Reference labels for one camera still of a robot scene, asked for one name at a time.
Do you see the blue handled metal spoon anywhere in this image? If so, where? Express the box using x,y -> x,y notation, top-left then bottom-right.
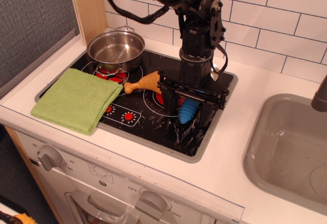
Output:
179,64 -> 219,125

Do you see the grey faucet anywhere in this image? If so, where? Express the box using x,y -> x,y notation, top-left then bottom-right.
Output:
311,76 -> 327,112

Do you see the grey left oven knob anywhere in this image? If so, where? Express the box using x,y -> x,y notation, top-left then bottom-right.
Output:
37,145 -> 63,171

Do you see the wooden side post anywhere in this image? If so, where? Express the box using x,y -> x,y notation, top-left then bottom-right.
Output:
73,0 -> 108,45

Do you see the grey right oven knob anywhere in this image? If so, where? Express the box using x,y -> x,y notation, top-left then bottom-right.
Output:
135,191 -> 168,221

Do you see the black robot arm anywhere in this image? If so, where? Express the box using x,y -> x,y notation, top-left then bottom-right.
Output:
156,0 -> 228,127

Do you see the orange fuzzy object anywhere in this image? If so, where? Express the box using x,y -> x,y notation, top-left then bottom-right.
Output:
1,211 -> 36,224

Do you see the orange plastic chicken drumstick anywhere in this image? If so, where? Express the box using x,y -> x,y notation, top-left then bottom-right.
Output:
124,71 -> 161,94

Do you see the grey fabric panel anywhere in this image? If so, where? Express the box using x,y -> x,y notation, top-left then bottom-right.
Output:
1,0 -> 79,97

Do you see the grey toy sink basin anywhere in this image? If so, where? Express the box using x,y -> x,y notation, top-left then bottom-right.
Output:
244,94 -> 326,215

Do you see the green folded rag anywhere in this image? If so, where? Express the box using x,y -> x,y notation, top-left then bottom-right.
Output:
31,68 -> 123,135

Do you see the grey oven door handle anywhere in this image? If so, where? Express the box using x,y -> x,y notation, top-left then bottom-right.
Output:
71,190 -> 139,223

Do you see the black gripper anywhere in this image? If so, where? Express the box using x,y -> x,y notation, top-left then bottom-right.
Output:
157,55 -> 227,127

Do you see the grey oven knob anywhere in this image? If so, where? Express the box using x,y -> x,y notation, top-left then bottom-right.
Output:
135,191 -> 168,221
37,145 -> 63,171

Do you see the stainless steel pot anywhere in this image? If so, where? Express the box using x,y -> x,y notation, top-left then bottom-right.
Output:
87,27 -> 145,77

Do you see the black toy stovetop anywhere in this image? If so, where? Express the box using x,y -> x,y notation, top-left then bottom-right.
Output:
34,49 -> 239,164

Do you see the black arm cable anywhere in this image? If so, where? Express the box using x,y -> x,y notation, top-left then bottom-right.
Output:
99,0 -> 171,26

